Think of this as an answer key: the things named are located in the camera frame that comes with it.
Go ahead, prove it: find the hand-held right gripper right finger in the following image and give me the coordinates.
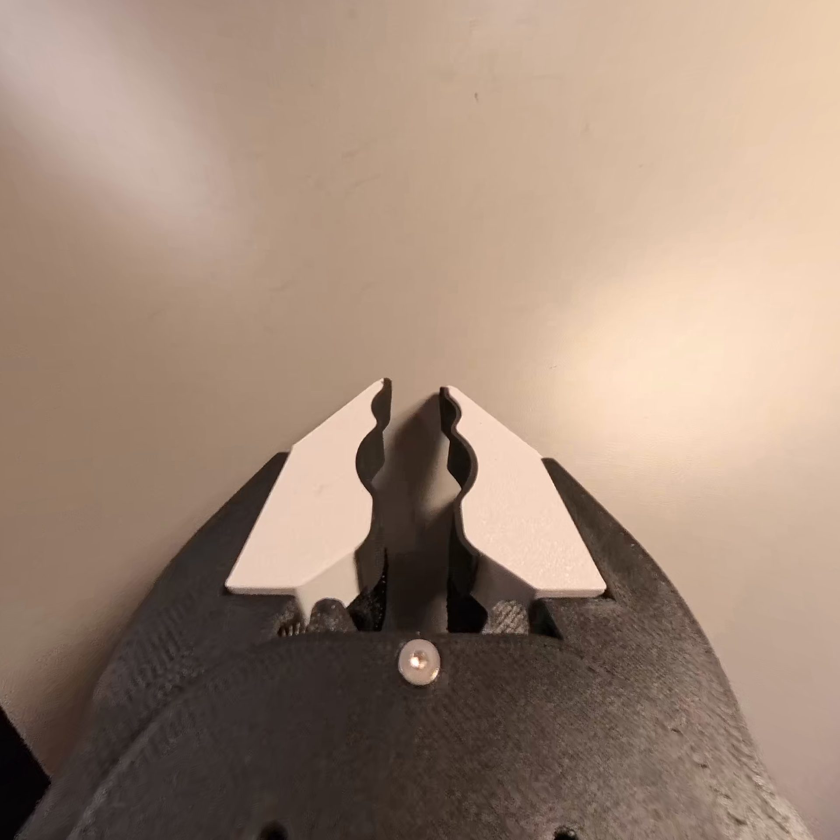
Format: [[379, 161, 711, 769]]
[[440, 386, 608, 634]]

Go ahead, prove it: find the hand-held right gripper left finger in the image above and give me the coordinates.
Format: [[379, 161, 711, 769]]
[[225, 378, 393, 632]]

